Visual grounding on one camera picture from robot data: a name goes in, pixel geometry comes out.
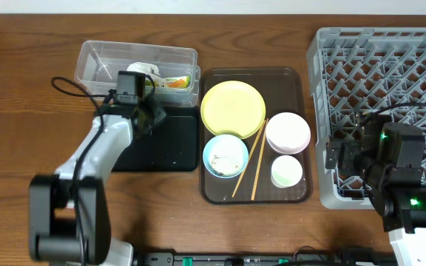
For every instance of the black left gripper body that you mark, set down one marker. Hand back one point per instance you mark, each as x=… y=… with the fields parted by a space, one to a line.
x=152 y=115

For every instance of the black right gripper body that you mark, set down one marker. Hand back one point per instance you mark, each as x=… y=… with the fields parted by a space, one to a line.
x=332 y=154

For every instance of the white paper napkin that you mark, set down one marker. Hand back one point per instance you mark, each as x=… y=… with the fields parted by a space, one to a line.
x=145 y=68

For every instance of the yellow green snack wrapper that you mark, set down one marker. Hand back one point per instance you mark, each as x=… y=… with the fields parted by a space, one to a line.
x=170 y=82

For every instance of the small white green cup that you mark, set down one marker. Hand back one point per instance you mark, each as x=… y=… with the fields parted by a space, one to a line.
x=286 y=171

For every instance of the pink bowl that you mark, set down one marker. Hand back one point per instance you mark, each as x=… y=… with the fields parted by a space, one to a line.
x=288 y=133

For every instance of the light blue bowl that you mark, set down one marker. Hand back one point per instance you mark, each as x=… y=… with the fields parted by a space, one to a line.
x=224 y=145

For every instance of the pile of rice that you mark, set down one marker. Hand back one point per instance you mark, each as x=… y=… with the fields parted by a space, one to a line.
x=226 y=166

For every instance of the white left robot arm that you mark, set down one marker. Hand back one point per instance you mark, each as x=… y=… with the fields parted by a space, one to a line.
x=68 y=213

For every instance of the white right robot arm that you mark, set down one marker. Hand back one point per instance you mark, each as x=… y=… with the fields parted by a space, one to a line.
x=388 y=158

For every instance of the clear plastic waste bin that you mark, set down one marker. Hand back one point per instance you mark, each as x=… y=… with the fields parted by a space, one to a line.
x=100 y=61

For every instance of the gray dishwasher rack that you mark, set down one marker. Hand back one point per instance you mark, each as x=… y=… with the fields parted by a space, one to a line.
x=353 y=71

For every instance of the black tray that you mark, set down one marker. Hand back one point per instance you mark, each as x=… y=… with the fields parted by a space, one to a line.
x=172 y=146

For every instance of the yellow plate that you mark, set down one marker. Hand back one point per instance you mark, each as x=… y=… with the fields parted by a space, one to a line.
x=233 y=107

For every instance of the wooden chopstick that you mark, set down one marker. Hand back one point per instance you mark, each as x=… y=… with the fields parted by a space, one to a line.
x=249 y=157
x=259 y=161

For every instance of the brown serving tray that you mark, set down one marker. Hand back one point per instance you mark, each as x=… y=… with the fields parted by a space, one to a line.
x=281 y=89

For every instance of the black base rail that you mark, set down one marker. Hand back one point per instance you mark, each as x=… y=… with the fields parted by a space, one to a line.
x=306 y=255

